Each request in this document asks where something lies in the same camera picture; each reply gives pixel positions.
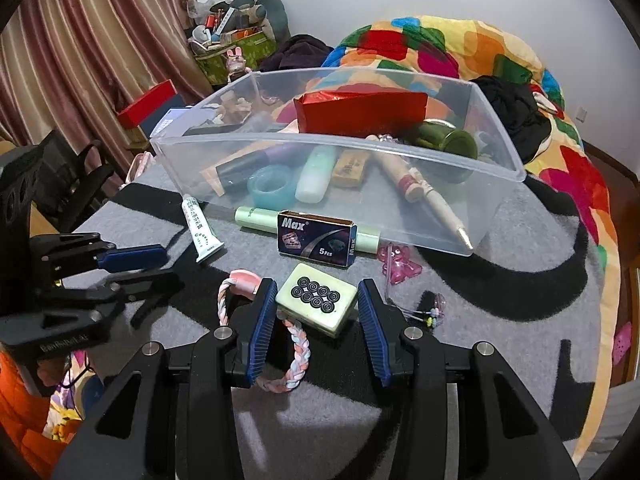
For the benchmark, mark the white and red cloth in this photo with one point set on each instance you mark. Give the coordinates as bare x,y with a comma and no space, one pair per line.
545,97

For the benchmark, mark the orange cloth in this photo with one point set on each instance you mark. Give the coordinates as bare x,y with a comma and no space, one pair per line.
25,430

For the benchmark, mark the light green pen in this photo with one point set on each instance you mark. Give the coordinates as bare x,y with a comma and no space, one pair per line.
255,216

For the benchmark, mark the white pen with gold tip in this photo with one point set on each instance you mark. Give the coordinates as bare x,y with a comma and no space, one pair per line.
445,212

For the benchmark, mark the blue and white book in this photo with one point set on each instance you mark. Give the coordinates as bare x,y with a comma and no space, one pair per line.
170,119

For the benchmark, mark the green storage box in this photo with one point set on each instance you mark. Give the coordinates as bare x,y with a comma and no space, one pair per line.
217,67

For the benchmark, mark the cream tube with red band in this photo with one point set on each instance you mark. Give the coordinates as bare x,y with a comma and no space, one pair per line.
400,172

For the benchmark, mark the rabbit topped bottle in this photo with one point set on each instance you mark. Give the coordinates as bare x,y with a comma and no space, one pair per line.
236,65

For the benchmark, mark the colourful patchwork blanket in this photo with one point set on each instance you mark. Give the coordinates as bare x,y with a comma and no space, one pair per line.
575,180

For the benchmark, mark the pink bag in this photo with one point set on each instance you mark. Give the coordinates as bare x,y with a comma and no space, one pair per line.
139,167

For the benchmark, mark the printed wooden tile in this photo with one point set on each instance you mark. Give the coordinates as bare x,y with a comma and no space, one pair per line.
350,170

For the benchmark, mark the small dark blue box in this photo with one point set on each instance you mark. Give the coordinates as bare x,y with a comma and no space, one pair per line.
315,237

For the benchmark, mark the clear plastic storage box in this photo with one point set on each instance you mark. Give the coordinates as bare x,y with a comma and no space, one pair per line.
190,160

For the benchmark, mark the dark purple clothing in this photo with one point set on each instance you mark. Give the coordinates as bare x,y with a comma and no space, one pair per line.
300,52

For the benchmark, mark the black chair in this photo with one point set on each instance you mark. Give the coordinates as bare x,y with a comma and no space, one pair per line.
75,180

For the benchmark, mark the red foil pouch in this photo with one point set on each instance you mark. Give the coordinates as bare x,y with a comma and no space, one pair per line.
360,115

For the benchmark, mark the white tape roll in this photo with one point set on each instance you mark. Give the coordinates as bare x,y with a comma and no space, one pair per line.
257,185

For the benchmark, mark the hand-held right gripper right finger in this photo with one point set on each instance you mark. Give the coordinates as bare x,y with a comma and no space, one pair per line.
372,330

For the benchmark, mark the mint green tube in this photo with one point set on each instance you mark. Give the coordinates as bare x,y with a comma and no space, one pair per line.
315,177

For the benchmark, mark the green mahjong tile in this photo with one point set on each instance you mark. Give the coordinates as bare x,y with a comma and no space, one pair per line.
315,295

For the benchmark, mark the white wall outlet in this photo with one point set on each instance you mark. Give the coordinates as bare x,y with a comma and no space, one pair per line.
580,114

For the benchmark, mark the white ointment tube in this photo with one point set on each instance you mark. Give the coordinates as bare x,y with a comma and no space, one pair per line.
200,230

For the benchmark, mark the striped brown curtain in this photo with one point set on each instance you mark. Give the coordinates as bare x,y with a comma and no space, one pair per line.
75,50

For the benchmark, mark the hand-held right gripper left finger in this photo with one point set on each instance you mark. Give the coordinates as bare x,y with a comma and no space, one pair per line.
262,330

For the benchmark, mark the green glass bottle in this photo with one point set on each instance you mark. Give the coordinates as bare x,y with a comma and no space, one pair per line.
450,145

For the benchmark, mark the dark purple tube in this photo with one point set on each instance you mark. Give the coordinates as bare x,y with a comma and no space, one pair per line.
245,166

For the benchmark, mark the pink shoe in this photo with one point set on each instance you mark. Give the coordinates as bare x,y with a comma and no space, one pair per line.
622,342

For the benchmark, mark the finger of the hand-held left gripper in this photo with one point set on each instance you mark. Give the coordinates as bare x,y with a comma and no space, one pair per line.
150,285
135,257

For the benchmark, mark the red box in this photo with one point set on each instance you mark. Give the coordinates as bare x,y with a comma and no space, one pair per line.
147,105

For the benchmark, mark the grey plush pillow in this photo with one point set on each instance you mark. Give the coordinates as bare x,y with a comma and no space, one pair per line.
276,10

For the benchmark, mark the pink plastic bear charm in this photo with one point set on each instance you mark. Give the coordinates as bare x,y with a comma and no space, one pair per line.
400,265

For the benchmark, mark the black clothing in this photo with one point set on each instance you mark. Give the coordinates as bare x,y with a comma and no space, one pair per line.
515,110

